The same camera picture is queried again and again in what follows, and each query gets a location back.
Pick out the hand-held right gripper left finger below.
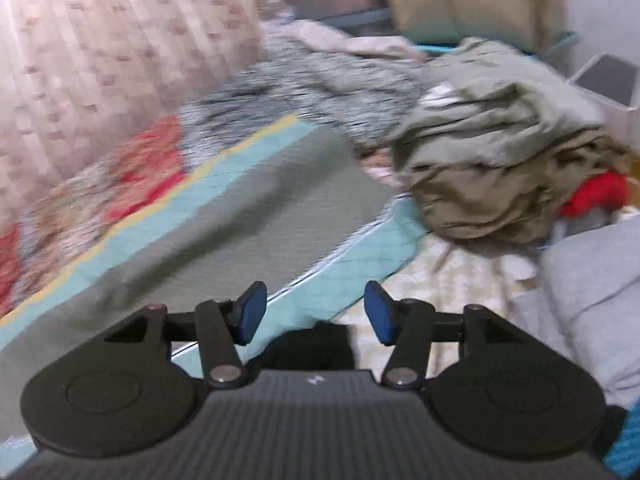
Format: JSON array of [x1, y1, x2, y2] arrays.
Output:
[[104, 281, 268, 391]]

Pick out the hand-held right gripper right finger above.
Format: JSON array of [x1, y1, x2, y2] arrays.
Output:
[[363, 281, 532, 391]]

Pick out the black pants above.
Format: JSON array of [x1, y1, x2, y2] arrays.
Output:
[[255, 322, 357, 373]]

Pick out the cream zigzag blanket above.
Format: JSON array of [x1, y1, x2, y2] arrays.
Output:
[[334, 232, 546, 367]]

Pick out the teal and grey quilt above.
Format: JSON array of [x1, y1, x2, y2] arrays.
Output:
[[0, 114, 432, 476]]

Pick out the red floral blanket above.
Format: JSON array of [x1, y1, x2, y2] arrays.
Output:
[[0, 115, 201, 317]]

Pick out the olive green garment pile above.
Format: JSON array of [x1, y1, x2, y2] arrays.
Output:
[[387, 36, 636, 245]]

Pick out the light grey garment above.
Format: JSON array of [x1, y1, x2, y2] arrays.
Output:
[[510, 212, 640, 408]]

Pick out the grey speckled cloth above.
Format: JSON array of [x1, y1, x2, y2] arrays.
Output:
[[175, 20, 431, 161]]

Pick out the red cloth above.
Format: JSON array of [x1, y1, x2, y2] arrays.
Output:
[[557, 170, 630, 218]]

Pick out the pale pink cloth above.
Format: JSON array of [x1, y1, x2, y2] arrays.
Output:
[[280, 19, 428, 63]]

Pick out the blue patterned mat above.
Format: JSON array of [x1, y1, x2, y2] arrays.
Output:
[[602, 407, 640, 478]]

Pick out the pink patterned curtain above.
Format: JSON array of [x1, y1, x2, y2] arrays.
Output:
[[0, 0, 281, 233]]

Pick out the white plastic bin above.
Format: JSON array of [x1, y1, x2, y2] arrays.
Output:
[[567, 52, 640, 151]]

